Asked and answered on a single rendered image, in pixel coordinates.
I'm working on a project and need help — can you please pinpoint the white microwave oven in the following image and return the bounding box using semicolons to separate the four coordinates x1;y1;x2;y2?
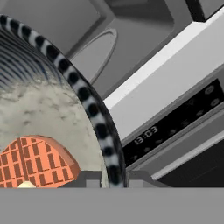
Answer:
0;0;224;179

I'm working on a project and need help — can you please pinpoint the grey microwave turntable plate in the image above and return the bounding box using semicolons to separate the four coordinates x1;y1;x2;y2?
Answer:
70;28;118;86

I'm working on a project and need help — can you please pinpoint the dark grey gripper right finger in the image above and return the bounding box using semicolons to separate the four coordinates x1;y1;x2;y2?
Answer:
127;170;171;189

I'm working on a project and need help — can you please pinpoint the pale butter pat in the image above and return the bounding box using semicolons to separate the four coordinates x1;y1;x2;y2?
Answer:
17;180;38;189

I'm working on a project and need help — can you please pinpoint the dark cupboard front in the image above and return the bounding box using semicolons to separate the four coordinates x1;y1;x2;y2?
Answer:
157;139;224;188

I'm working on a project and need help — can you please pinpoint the orange waffle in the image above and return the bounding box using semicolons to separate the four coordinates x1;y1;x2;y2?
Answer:
0;134;81;189

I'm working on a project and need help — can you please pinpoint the bowl with black-white checked rim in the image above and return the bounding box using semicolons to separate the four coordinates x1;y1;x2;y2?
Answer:
0;14;128;189

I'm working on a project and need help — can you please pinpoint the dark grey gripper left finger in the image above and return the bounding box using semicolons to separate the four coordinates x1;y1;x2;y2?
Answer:
59;170;102;189

